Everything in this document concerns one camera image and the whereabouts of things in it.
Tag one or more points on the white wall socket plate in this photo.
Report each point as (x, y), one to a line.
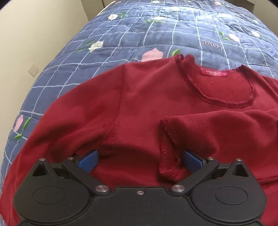
(33, 69)

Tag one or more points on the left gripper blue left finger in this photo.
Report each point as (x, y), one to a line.
(81, 164)

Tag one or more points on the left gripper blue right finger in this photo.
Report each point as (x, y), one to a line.
(198, 165)

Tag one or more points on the blue plaid floral quilt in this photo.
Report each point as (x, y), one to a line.
(218, 34)

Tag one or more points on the dark red long-sleeve sweater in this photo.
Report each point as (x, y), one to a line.
(141, 116)

